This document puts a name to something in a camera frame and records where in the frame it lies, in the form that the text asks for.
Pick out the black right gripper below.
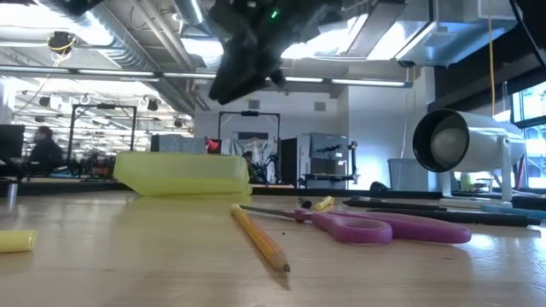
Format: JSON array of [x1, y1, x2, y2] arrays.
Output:
[[207, 0, 300, 106]]

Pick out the yellow-green translucent plastic box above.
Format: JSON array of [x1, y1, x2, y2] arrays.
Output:
[[113, 151, 253, 198]]

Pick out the yellow highlighter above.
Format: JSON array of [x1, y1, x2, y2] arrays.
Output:
[[314, 195, 335, 211], [0, 229, 38, 254]]

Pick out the orange pencil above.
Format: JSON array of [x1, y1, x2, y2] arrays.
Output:
[[229, 203, 292, 273]]

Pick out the purple-handled scissors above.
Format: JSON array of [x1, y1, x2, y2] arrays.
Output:
[[241, 204, 473, 245]]

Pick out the blue pen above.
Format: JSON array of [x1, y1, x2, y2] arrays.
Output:
[[480, 204, 546, 221]]

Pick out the grey equipment cabinet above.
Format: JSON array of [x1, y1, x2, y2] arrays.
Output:
[[298, 131, 360, 189]]

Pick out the grey waste bin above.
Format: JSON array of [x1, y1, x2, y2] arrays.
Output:
[[386, 158, 429, 192]]

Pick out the person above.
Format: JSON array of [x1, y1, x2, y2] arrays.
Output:
[[28, 125, 64, 177]]

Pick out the black monitor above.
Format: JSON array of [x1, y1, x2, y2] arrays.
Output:
[[0, 124, 26, 162]]

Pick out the black background rig frame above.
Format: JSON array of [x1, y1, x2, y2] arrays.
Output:
[[67, 103, 138, 171], [218, 110, 282, 185]]

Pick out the black yellow cord reel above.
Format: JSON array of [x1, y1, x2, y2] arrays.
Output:
[[46, 31, 78, 57]]

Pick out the yellow hanging cable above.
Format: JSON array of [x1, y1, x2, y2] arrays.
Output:
[[487, 0, 497, 117]]

